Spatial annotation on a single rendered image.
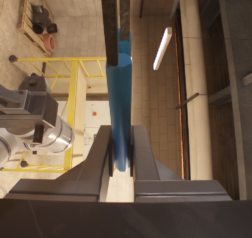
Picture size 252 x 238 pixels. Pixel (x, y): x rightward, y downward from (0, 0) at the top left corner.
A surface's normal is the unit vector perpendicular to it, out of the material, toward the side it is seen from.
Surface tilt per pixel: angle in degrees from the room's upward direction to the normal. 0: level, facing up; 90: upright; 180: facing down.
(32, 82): 90
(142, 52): 90
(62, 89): 90
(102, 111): 90
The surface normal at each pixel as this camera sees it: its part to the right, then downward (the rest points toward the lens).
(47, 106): 1.00, 0.00
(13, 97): 0.86, -0.17
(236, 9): 0.00, -0.17
